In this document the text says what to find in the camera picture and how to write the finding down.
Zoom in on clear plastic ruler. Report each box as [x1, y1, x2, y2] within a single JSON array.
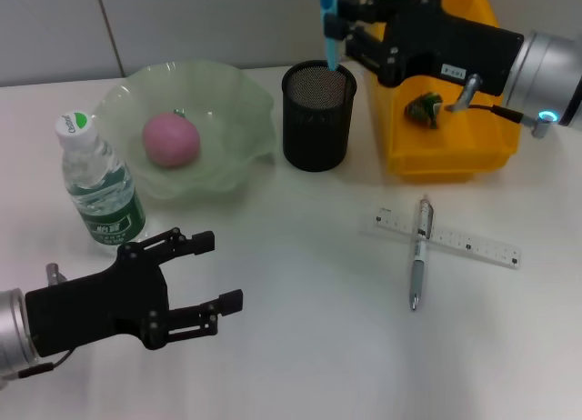
[[375, 205, 523, 273]]

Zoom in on blue scissors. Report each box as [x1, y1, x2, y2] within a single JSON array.
[[310, 0, 341, 72]]

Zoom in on green wavy glass fruit plate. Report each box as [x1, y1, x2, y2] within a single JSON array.
[[93, 60, 278, 211]]

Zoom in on clear green-label water bottle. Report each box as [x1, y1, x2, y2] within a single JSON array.
[[54, 111, 147, 254]]

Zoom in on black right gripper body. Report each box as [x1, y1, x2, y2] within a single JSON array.
[[378, 0, 525, 97]]

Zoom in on black mesh pen holder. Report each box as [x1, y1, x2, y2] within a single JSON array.
[[280, 59, 359, 173]]

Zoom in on silver white pen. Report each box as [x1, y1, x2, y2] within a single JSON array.
[[408, 193, 436, 312]]

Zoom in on yellow plastic bin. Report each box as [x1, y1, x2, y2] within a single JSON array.
[[368, 0, 528, 184]]

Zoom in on green plastic wrapper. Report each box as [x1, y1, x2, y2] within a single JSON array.
[[403, 91, 445, 131]]

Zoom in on pink toy peach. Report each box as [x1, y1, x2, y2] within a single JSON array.
[[141, 110, 202, 168]]

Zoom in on left arm grey cable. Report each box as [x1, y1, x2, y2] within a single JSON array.
[[17, 263, 76, 380]]

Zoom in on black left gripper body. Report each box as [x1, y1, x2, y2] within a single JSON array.
[[24, 241, 173, 359]]

